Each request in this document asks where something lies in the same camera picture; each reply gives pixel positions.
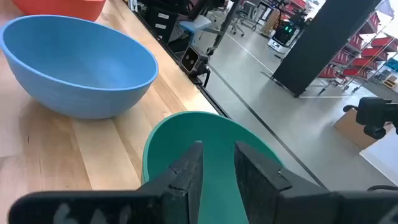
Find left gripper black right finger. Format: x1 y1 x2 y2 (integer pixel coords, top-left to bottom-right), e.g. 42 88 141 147
234 141 398 224

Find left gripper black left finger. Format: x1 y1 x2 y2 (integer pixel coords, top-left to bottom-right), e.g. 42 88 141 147
8 140 204 224

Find green plastic bowl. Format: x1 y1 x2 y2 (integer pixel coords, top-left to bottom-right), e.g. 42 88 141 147
141 111 284 224

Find blue plastic bowl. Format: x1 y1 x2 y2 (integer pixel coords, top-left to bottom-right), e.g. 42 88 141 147
0 14 159 120

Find red plastic bowl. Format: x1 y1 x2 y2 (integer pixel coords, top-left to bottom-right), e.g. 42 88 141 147
11 0 107 22

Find brown cardboard box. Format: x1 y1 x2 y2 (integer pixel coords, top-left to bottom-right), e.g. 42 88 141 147
333 108 392 150

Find white board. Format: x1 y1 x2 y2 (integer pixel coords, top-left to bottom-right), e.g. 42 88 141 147
359 129 398 187

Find mobile robot with green lights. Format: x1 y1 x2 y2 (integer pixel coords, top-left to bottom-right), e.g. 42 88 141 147
267 19 301 54

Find black pillar panel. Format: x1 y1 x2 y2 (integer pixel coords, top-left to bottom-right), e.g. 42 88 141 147
271 0 382 98

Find light blue stool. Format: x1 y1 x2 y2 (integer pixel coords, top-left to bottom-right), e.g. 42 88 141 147
178 15 212 46

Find black drawer cabinet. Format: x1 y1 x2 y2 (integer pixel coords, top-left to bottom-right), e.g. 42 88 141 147
146 4 180 44

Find slanted black metal pole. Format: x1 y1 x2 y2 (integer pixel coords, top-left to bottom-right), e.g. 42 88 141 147
206 0 242 55

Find rack with red bins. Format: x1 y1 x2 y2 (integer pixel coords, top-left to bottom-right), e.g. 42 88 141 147
317 12 398 94

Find grey office chair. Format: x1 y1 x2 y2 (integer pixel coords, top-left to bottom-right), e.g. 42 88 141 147
229 0 259 37

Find black table-level camera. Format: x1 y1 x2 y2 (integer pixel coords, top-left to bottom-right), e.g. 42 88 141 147
180 45 211 88

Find black device on mount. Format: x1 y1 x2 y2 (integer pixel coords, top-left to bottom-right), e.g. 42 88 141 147
343 96 398 140

